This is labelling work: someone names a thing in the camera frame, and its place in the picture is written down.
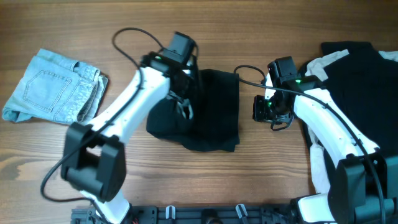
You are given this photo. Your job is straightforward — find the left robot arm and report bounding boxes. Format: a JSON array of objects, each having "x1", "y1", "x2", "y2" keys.
[{"x1": 60, "y1": 32, "x2": 200, "y2": 223}]

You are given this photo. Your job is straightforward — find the left black cable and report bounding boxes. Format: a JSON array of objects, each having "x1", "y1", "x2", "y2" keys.
[{"x1": 40, "y1": 27, "x2": 200, "y2": 223}]

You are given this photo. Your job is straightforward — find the black cable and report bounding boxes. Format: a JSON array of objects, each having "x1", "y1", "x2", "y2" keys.
[
  {"x1": 40, "y1": 27, "x2": 200, "y2": 223},
  {"x1": 233, "y1": 64, "x2": 386, "y2": 224}
]

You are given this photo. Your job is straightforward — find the black shorts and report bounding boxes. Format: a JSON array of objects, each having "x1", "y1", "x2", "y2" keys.
[{"x1": 146, "y1": 69, "x2": 239, "y2": 152}]

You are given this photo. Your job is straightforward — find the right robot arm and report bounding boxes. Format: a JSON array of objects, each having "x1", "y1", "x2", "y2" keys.
[{"x1": 253, "y1": 57, "x2": 397, "y2": 223}]

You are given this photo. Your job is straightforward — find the right black cable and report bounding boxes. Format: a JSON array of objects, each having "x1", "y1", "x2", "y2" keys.
[{"x1": 233, "y1": 64, "x2": 386, "y2": 224}]

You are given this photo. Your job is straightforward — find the folded light blue denim shorts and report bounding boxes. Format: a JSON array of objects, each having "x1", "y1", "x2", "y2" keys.
[{"x1": 2, "y1": 49, "x2": 108, "y2": 124}]

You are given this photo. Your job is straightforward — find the black and white clothes pile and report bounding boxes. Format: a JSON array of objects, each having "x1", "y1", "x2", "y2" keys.
[{"x1": 298, "y1": 41, "x2": 398, "y2": 195}]

